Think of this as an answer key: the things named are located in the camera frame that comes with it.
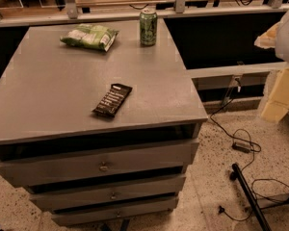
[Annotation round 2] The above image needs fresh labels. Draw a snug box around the green soda can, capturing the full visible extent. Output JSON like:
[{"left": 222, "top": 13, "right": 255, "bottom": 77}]
[{"left": 140, "top": 9, "right": 157, "bottom": 46}]

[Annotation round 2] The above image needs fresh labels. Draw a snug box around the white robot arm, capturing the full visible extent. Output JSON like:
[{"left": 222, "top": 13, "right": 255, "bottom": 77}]
[{"left": 254, "top": 10, "right": 289, "bottom": 122}]

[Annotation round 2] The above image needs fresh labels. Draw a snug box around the dark chocolate rxbar wrapper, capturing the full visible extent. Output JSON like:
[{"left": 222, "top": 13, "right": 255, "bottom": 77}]
[{"left": 92, "top": 83, "right": 132, "bottom": 117}]

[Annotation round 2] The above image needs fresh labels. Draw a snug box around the grey drawer cabinet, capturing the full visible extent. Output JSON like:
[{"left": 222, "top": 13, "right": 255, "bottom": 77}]
[{"left": 0, "top": 20, "right": 207, "bottom": 216}]

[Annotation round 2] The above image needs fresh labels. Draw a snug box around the top grey drawer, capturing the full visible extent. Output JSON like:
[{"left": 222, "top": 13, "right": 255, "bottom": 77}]
[{"left": 0, "top": 140, "right": 198, "bottom": 187}]

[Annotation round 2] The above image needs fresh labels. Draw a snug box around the grey drawer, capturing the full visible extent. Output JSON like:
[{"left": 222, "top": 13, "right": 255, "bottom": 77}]
[
  {"left": 51, "top": 196, "right": 178, "bottom": 226},
  {"left": 30, "top": 174, "right": 186, "bottom": 211},
  {"left": 0, "top": 140, "right": 198, "bottom": 187}
]

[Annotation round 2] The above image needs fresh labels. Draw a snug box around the green chip bag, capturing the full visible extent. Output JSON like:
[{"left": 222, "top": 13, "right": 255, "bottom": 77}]
[{"left": 60, "top": 23, "right": 118, "bottom": 52}]

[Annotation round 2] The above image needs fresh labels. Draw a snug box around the bottom grey drawer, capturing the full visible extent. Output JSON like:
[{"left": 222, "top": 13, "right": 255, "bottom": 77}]
[{"left": 51, "top": 196, "right": 178, "bottom": 226}]

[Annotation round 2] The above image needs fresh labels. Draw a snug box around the black power adapter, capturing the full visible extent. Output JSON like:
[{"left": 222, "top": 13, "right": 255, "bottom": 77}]
[{"left": 232, "top": 142, "right": 250, "bottom": 153}]

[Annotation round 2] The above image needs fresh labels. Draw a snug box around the middle grey drawer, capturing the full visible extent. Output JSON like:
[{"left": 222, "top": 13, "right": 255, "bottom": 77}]
[{"left": 30, "top": 174, "right": 186, "bottom": 211}]

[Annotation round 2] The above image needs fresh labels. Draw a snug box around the black metal stand leg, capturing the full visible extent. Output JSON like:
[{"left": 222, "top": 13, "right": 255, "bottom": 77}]
[{"left": 230, "top": 164, "right": 272, "bottom": 231}]

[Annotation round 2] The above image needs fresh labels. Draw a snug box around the grey metal railing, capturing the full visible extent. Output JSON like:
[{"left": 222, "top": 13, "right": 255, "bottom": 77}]
[{"left": 0, "top": 0, "right": 289, "bottom": 27}]

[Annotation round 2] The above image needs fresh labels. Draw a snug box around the black floor cable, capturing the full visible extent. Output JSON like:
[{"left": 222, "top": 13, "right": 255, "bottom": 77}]
[{"left": 208, "top": 77, "right": 289, "bottom": 223}]

